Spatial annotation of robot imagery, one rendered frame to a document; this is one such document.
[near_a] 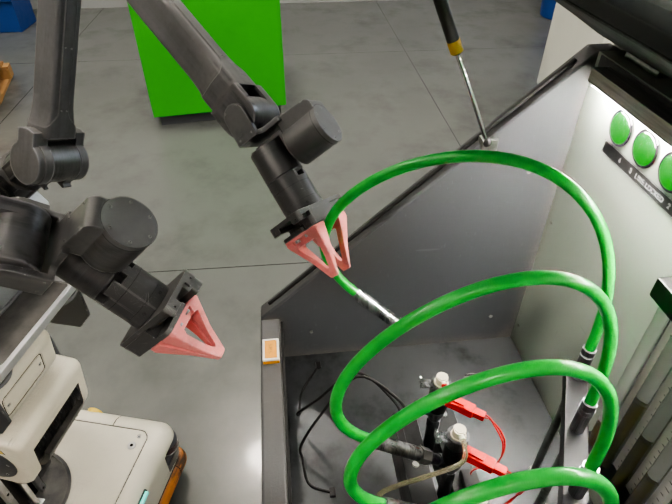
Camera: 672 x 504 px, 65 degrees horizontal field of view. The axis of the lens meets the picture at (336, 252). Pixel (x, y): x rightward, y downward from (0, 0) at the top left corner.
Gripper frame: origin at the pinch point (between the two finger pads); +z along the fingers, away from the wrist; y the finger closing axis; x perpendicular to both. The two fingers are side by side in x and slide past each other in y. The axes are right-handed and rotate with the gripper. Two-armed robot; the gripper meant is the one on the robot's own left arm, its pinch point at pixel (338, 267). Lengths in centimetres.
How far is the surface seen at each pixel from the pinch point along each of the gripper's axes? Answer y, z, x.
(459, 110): 338, -56, 111
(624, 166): 26.9, 8.0, -31.6
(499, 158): 1.7, -1.4, -26.9
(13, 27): 241, -385, 433
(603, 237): 7.7, 12.2, -30.1
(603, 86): 27.2, -3.1, -34.4
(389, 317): 4.9, 10.2, 0.6
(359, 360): -16.9, 9.3, -11.0
